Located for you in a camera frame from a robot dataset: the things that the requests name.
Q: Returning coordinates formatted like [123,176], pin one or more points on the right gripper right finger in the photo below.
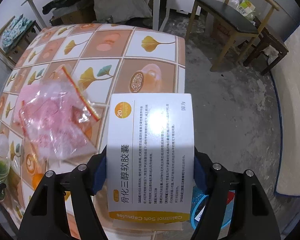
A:
[201,170]

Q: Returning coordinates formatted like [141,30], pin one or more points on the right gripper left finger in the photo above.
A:
[98,171]

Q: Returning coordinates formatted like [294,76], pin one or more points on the pink clear zip bag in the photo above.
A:
[56,118]

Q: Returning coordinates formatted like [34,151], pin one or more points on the white orange medicine box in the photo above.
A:
[150,157]

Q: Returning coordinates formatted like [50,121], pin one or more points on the green plastic bottle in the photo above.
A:
[5,163]

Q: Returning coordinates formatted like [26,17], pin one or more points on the blue plastic basin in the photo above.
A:
[200,203]

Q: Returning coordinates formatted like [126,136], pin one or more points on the patterned tablecloth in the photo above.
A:
[102,59]

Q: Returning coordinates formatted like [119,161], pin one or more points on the white mattress blue trim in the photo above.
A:
[287,82]

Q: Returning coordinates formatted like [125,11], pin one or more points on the dark wooden stool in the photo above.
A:
[271,45]

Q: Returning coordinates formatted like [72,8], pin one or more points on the left wooden chair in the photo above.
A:
[16,50]

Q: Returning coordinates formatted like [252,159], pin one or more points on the wooden chair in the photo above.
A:
[16,50]
[233,20]

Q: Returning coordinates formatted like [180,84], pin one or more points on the cardboard box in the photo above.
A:
[80,12]

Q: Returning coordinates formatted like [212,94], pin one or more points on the floral folded blanket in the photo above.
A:
[13,31]

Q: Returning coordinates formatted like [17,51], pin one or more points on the right wooden chair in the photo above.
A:
[233,20]

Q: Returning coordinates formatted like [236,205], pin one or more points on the grey pillow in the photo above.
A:
[117,11]

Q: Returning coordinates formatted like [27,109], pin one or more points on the black clothes pile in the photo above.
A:
[57,4]

